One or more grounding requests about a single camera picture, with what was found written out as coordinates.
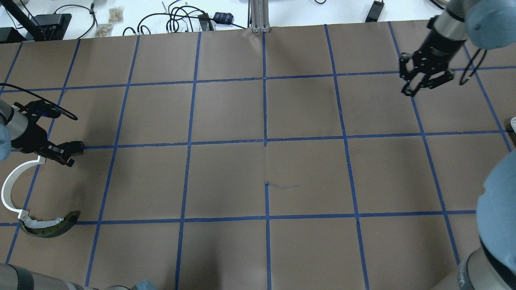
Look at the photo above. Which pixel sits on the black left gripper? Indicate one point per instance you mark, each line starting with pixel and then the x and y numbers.
pixel 30 139

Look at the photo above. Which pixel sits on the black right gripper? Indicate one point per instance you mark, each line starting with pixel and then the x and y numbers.
pixel 438 46

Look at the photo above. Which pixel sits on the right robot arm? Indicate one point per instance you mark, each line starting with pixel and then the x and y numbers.
pixel 470 149

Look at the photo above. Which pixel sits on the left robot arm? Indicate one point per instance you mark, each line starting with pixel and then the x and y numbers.
pixel 20 131

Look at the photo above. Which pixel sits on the dark green curved part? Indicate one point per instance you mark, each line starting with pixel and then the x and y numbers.
pixel 49 229

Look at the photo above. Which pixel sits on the black power adapter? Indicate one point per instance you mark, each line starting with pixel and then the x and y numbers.
pixel 375 11

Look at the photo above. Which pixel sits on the white semicircular bracket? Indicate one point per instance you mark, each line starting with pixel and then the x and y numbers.
pixel 9 182

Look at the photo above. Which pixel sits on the aluminium frame post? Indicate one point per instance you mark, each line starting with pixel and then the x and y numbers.
pixel 258 14

